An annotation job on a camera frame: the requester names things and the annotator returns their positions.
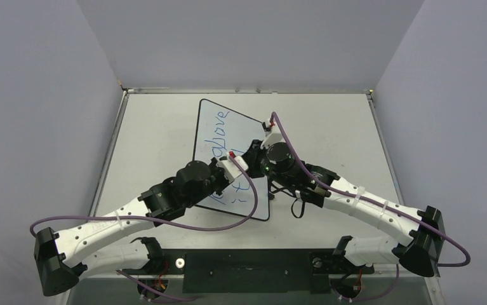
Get aluminium front rail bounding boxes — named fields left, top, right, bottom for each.
left=61, top=248, right=441, bottom=280

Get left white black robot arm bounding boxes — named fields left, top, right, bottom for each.
left=34, top=156, right=248, bottom=296

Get purple cable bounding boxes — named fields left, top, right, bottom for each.
left=269, top=111, right=472, bottom=303
left=29, top=158, right=259, bottom=303

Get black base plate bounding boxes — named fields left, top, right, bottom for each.
left=127, top=248, right=375, bottom=294

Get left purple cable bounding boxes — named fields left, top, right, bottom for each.
left=29, top=158, right=259, bottom=303

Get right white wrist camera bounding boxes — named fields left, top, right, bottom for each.
left=260, top=118, right=284, bottom=149

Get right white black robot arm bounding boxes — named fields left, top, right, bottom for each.
left=243, top=140, right=444, bottom=277

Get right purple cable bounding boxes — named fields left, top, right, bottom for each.
left=269, top=111, right=472, bottom=303

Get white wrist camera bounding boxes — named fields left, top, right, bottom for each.
left=217, top=151, right=249, bottom=183
left=260, top=118, right=284, bottom=149

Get black framed whiteboard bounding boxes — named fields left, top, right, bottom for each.
left=193, top=98, right=264, bottom=217

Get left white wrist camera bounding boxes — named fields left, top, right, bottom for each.
left=217, top=151, right=249, bottom=183

